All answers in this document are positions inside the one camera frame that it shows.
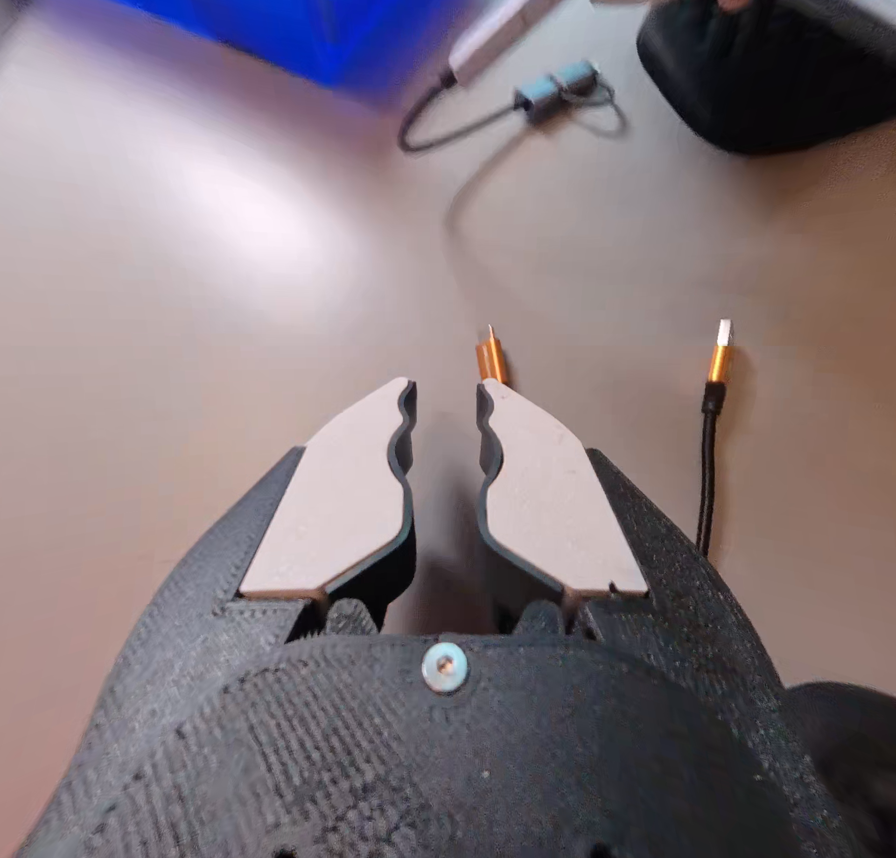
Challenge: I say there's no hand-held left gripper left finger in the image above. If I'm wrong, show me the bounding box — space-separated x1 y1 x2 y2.
239 377 419 598

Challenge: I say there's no black cable with orange plugs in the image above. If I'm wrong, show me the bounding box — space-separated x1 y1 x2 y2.
476 319 735 558

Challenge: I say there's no slim grey usb hub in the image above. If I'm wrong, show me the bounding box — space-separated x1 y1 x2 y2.
448 0 631 89

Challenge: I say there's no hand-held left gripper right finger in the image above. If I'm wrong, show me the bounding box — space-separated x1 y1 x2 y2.
476 378 650 598

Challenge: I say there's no short black hub cable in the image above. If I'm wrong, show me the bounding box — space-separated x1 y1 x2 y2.
398 67 561 155

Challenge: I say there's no blue plastic bin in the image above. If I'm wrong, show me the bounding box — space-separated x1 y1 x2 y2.
28 0 470 103

